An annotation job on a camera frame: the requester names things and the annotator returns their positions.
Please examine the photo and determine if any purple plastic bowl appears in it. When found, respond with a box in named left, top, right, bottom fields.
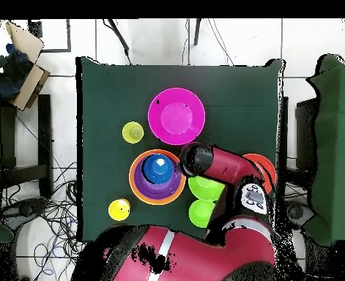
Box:
left=133, top=153, right=182, bottom=201

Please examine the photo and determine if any pink plastic bowl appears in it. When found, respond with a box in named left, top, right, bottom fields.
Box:
left=147, top=87, right=206, bottom=146

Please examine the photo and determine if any pale yellow plastic cup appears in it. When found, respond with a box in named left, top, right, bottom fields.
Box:
left=122, top=121, right=145, bottom=144

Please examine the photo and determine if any large green plastic bowl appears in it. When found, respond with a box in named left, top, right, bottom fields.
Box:
left=188, top=175, right=226, bottom=202

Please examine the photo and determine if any small green plastic bowl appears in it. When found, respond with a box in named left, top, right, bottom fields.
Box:
left=188, top=198, right=217, bottom=228

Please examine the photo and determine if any orange-yellow plastic cup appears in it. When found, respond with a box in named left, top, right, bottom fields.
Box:
left=108, top=198, right=131, bottom=222

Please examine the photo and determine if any dark green tablecloth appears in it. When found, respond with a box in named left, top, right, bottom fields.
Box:
left=75, top=56, right=286, bottom=243

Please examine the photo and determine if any red plastic bowl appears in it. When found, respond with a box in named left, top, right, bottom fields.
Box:
left=242, top=152, right=278, bottom=195

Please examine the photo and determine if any black tripod leg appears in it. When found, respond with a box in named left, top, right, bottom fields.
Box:
left=193, top=18, right=203, bottom=47
left=103, top=18, right=133, bottom=65

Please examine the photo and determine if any black chair base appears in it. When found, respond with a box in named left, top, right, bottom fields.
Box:
left=286, top=201, right=316, bottom=231
left=0, top=197, right=48, bottom=232

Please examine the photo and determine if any dark blue cloth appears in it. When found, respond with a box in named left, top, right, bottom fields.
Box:
left=0, top=43, right=34, bottom=102

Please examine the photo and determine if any cardboard box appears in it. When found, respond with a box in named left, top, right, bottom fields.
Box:
left=4, top=20, right=51, bottom=112

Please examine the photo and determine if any tangle of floor cables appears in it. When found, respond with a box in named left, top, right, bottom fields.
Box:
left=0, top=160, right=88, bottom=281

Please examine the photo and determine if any black stool frame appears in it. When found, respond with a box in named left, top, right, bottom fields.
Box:
left=0, top=93, right=53, bottom=198

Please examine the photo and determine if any black metal frame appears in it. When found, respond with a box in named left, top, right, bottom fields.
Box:
left=27, top=18, right=73, bottom=53

